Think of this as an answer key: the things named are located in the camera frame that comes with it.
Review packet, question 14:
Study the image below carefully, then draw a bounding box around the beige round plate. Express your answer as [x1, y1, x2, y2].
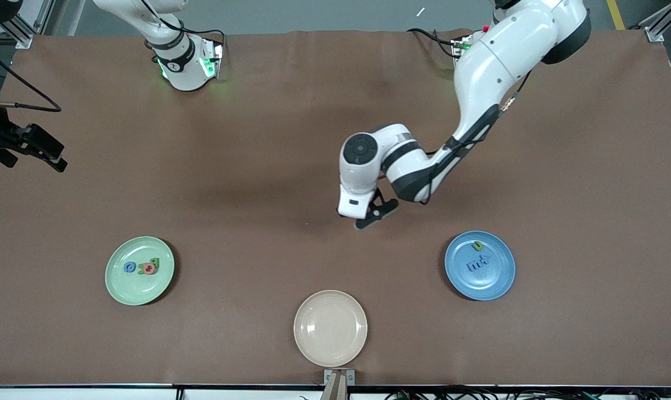
[294, 289, 368, 368]

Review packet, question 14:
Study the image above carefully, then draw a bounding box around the blue round plate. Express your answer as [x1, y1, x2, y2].
[444, 231, 516, 302]

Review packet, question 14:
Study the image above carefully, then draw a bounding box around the brown table mat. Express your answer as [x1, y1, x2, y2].
[0, 28, 671, 387]

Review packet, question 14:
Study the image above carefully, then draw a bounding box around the green round plate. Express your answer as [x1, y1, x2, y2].
[105, 236, 176, 306]

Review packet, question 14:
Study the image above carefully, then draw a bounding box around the aluminium frame profile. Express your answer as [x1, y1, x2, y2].
[641, 0, 671, 42]
[2, 0, 56, 49]

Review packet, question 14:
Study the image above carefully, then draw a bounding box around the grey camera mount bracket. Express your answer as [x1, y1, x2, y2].
[320, 368, 356, 400]

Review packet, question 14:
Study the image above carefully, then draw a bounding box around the black base cable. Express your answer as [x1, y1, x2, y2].
[407, 27, 459, 59]

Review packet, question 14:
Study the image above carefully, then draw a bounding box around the black cable bundle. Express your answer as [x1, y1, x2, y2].
[385, 385, 671, 400]

